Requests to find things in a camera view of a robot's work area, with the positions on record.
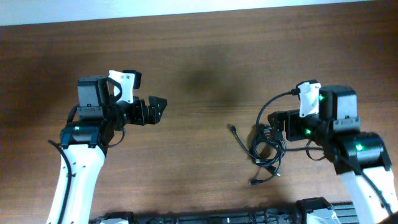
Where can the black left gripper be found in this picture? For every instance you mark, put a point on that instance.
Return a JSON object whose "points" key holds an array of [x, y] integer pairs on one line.
{"points": [[143, 119]]}

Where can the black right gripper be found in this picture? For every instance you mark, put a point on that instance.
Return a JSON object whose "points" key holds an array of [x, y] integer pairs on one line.
{"points": [[282, 123]]}

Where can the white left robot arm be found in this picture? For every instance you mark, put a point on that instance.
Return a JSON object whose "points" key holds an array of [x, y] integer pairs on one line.
{"points": [[106, 104]]}

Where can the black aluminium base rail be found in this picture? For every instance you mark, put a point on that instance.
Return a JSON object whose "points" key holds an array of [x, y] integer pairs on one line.
{"points": [[309, 210]]}

